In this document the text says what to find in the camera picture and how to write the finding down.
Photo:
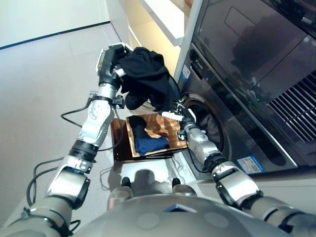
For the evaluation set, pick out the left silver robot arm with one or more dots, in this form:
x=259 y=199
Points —
x=95 y=123

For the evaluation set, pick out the white shelf cabinet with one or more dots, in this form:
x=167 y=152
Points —
x=163 y=19

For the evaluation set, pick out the dark brown glossy stand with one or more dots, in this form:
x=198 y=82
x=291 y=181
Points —
x=119 y=138

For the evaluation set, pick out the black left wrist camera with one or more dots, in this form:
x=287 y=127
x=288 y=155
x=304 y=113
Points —
x=119 y=101

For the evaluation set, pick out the small blue sticker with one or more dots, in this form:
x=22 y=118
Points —
x=186 y=74

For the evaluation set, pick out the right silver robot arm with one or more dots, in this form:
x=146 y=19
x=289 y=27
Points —
x=234 y=187

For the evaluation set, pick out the grey robot torso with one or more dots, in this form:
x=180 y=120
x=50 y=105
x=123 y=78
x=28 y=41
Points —
x=172 y=222

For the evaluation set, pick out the silver raised machine platform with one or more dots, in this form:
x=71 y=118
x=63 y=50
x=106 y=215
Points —
x=193 y=172

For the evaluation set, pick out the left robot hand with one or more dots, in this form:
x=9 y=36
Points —
x=108 y=71

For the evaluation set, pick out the black sweater with orange cuffs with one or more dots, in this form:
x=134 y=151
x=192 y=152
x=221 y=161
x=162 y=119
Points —
x=145 y=74

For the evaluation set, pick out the small black garment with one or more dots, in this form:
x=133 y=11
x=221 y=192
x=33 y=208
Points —
x=138 y=128

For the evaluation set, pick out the left silver robot leg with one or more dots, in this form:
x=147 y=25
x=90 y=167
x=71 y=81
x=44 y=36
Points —
x=118 y=195

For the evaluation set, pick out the blue garment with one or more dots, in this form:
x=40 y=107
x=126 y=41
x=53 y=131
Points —
x=150 y=145

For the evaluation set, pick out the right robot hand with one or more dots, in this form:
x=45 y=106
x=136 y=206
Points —
x=186 y=118

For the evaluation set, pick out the white label with blue header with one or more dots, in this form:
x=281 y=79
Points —
x=251 y=164

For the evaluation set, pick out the brown wicker laundry basket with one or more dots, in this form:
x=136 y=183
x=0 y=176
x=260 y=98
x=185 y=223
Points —
x=172 y=138

